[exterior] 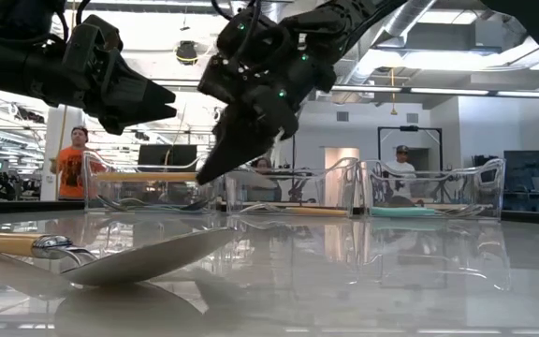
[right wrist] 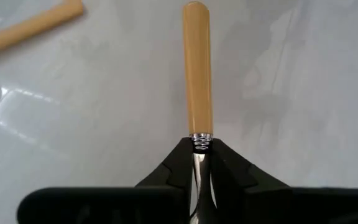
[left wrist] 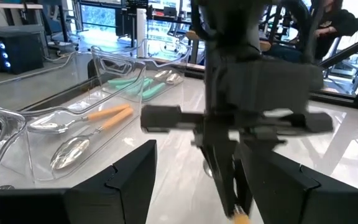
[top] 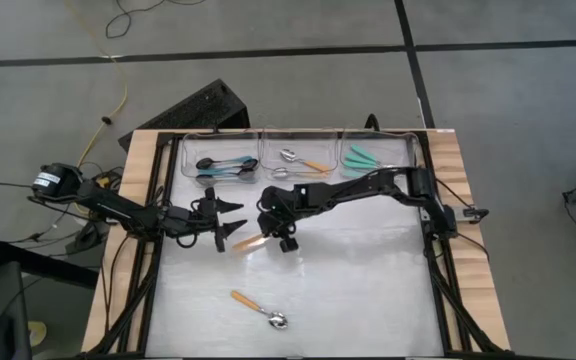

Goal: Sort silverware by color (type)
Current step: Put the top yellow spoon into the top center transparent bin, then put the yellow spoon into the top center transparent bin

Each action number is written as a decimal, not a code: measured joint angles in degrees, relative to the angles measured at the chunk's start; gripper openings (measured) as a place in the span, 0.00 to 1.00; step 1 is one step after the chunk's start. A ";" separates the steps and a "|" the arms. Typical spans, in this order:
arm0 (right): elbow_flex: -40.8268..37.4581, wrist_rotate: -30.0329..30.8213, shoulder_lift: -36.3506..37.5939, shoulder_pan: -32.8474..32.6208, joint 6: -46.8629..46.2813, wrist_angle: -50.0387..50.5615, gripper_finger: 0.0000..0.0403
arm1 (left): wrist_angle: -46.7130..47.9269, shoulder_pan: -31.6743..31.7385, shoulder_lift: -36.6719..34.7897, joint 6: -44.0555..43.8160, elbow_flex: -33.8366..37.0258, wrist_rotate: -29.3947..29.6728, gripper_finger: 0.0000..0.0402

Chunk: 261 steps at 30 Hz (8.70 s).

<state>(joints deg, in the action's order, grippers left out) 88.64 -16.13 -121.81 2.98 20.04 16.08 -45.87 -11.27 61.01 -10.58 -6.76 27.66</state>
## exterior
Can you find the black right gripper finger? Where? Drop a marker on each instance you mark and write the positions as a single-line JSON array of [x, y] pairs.
[[246, 140], [222, 122]]

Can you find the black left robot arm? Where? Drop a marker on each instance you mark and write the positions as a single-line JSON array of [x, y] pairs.
[[7, 65]]

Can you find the black gantry frame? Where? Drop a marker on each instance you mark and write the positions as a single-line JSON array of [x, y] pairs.
[[410, 127]]

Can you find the grey wall vent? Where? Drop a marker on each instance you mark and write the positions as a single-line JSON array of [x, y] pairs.
[[342, 116], [412, 117]]

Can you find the white glossy table mat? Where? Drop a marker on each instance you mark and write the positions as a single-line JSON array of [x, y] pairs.
[[391, 281]]

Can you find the long LED light bar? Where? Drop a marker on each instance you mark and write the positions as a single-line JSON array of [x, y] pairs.
[[438, 90]]

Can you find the white door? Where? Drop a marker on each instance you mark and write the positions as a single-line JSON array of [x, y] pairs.
[[342, 156]]

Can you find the black computer monitor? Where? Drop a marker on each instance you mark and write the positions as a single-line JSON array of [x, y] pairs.
[[527, 168], [157, 156]]

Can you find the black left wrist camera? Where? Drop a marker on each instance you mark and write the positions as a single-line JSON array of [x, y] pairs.
[[94, 39]]

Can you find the white square pillar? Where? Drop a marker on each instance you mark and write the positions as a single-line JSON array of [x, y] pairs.
[[47, 154]]

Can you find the black overhead camera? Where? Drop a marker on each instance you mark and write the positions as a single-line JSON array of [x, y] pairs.
[[186, 51]]

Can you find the clear plastic bin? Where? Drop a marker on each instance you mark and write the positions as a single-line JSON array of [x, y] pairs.
[[461, 187], [307, 187], [110, 192]]

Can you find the silver spiral air duct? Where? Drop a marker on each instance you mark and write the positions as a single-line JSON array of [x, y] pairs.
[[391, 33]]

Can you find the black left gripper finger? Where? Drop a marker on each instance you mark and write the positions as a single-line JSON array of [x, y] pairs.
[[138, 119], [143, 93]]

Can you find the person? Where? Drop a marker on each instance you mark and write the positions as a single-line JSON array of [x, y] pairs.
[[264, 164], [70, 168], [403, 171]]

